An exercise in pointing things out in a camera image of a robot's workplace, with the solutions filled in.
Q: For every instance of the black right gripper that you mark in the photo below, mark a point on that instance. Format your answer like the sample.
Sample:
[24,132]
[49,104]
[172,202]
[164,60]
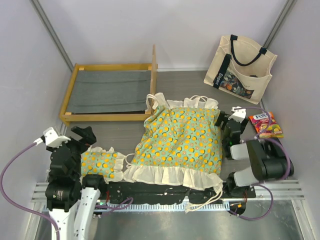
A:
[221,117]

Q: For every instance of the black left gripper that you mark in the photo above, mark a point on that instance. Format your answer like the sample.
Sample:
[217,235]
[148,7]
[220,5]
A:
[86,133]

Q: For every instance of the small lemon print pillow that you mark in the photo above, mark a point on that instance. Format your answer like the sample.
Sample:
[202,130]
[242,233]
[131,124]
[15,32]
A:
[106,163]

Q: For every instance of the wooden pet bed frame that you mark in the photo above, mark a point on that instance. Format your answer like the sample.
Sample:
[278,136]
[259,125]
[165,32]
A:
[110,92]

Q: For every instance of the lemon print pet mattress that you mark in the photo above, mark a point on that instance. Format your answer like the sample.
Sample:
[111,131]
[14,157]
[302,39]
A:
[181,146]

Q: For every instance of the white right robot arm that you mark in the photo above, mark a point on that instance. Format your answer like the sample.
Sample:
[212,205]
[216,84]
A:
[267,157]

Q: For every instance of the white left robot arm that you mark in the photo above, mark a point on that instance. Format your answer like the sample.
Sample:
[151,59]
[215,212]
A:
[70,202]

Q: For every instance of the Fox's candy packet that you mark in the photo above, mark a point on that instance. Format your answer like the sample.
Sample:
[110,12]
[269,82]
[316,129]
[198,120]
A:
[266,127]

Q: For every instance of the beige canvas tote bag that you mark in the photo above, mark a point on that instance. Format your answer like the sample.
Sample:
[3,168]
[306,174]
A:
[241,67]

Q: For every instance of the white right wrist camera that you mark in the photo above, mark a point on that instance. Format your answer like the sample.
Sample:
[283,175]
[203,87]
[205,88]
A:
[238,114]

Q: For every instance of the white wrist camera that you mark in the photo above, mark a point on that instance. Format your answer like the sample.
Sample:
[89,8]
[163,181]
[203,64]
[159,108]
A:
[238,114]
[52,138]

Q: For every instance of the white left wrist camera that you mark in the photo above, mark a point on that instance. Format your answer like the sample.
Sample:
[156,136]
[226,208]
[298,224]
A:
[52,138]

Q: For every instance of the aluminium rail with cable duct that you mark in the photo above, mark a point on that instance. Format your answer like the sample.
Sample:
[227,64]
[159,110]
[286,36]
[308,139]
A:
[279,190]

